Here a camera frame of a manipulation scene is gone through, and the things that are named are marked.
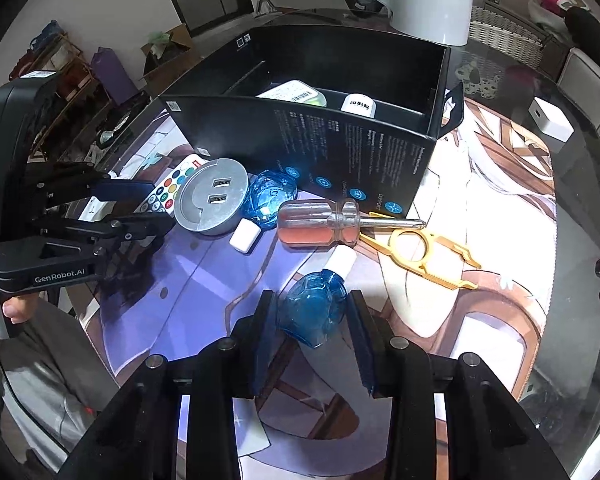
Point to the round silver usb hub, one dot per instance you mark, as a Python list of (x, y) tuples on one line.
[(205, 210)]

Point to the white sofa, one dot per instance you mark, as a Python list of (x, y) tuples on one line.
[(590, 85)]

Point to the small white object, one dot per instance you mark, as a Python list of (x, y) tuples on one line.
[(94, 208)]

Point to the small white cap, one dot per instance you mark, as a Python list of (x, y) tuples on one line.
[(244, 235)]

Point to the person's grey clothing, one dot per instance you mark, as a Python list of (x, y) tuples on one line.
[(45, 385)]

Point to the white bag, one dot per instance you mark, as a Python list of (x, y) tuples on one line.
[(540, 10)]

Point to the black jacket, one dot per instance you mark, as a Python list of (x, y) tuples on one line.
[(590, 30)]

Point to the person's left hand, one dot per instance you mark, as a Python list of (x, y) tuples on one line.
[(16, 311)]

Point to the black cardboard box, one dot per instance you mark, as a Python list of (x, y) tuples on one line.
[(330, 160)]

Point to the printed desk mat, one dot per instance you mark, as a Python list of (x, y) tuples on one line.
[(205, 300)]

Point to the white green plastic container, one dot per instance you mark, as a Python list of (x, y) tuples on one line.
[(290, 92)]

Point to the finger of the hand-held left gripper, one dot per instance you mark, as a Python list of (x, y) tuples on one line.
[(130, 230), (125, 192)]

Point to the small white bottle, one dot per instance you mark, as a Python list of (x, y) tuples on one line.
[(357, 105)]

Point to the white electric kettle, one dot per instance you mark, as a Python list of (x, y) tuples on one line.
[(430, 0)]

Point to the brown cardboard box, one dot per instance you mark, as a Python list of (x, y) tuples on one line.
[(175, 55)]

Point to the purple rolled mat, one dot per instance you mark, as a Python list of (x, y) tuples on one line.
[(107, 75)]

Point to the white charger block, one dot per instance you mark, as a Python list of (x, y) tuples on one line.
[(550, 117)]

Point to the white wicker basket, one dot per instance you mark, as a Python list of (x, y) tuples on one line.
[(510, 35)]

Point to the floral patterned coaster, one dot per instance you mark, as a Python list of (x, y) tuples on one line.
[(475, 77)]

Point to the yellow plastic tool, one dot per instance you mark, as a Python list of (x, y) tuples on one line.
[(440, 278)]

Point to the white remote coloured buttons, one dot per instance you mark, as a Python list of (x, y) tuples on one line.
[(177, 177)]

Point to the blue faceted bottle white cap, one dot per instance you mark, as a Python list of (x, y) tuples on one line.
[(312, 305)]

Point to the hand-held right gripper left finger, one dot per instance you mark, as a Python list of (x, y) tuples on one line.
[(262, 345)]

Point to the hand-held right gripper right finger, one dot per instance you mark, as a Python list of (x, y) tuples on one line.
[(366, 355)]

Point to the wooden shoe rack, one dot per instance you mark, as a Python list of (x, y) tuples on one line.
[(70, 85)]

